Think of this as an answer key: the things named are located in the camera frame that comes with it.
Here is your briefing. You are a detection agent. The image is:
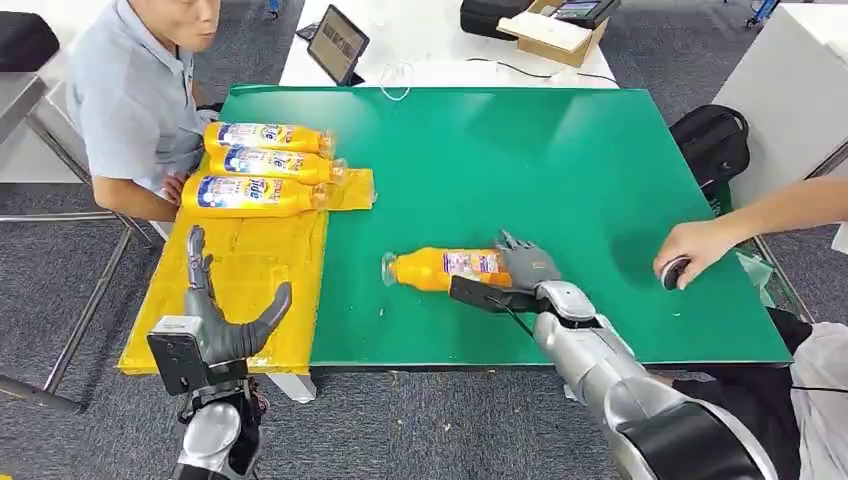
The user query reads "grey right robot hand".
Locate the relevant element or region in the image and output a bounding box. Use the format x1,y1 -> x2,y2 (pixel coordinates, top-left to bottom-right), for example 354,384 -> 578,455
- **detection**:
493,229 -> 563,294

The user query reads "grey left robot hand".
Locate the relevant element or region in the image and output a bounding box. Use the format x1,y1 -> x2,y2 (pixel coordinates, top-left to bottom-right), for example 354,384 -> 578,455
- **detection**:
182,225 -> 294,367

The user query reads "orange drink bottle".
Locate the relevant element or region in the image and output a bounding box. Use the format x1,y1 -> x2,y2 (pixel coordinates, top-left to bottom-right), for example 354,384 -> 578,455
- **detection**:
208,145 -> 348,187
380,246 -> 515,294
180,173 -> 336,220
203,121 -> 336,158

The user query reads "black round handheld device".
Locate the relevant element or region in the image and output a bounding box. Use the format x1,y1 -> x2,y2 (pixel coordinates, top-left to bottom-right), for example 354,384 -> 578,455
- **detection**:
660,256 -> 694,291

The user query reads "yellow sheet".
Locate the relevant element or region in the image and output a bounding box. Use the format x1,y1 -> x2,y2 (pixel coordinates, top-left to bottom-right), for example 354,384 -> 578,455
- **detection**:
117,152 -> 378,377

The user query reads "white table leg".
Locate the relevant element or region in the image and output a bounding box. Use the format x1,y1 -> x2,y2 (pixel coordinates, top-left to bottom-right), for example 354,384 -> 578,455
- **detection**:
268,372 -> 318,405

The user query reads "green table mat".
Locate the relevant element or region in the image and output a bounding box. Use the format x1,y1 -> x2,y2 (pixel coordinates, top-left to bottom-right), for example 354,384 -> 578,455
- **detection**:
218,84 -> 793,368

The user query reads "black backpack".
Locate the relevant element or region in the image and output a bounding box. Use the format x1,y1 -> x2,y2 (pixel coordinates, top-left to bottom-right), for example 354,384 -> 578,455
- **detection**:
669,103 -> 752,200

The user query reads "cardboard box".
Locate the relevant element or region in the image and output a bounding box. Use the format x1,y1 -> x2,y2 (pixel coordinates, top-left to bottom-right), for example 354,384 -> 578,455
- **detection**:
496,0 -> 611,69

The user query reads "clear plastic bag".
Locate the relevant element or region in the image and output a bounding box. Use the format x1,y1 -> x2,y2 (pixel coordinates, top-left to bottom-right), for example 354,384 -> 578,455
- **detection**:
735,251 -> 776,309

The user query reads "black case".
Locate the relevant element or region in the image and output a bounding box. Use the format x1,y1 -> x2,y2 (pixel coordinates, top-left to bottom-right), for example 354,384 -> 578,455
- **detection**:
459,0 -> 535,42

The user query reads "seated person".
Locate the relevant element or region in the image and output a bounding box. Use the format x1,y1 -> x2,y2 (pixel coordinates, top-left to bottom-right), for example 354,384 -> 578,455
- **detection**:
64,0 -> 223,223

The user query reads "black card terminal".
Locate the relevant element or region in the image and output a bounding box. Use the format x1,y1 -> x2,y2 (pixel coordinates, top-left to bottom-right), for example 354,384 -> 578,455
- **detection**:
555,0 -> 623,31

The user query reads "black tablet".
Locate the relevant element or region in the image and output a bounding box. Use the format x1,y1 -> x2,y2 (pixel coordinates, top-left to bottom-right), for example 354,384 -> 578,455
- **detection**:
306,4 -> 371,87

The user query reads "person beside table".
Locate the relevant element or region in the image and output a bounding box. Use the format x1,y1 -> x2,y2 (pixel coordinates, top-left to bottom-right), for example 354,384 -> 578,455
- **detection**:
672,307 -> 848,480

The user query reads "blue metal stand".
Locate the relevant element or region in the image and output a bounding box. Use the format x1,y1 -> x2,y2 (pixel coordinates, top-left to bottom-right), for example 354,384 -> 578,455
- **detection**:
745,0 -> 778,29

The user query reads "black chair seat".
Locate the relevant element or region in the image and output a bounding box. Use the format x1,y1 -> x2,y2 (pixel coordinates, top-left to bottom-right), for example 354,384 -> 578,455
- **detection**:
0,11 -> 61,74

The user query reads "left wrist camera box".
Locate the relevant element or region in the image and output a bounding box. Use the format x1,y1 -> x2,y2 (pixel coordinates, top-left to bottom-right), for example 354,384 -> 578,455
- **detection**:
146,315 -> 208,397

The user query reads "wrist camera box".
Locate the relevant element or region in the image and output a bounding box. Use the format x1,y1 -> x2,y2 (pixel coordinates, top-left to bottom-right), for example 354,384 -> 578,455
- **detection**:
146,315 -> 208,397
449,276 -> 554,315

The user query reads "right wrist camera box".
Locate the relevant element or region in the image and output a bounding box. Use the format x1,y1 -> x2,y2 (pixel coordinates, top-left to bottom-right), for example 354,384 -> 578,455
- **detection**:
449,276 -> 554,315

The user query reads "black cable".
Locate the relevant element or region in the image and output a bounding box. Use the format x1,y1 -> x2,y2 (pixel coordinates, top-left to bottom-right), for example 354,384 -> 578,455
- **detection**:
465,56 -> 621,86

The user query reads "grey metal table frame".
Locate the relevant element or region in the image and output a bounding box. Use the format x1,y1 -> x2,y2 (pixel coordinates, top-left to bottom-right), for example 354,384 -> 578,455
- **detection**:
0,72 -> 164,415
751,139 -> 848,325

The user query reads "white cable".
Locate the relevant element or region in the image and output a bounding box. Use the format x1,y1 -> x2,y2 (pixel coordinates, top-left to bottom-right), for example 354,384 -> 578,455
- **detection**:
378,60 -> 413,103

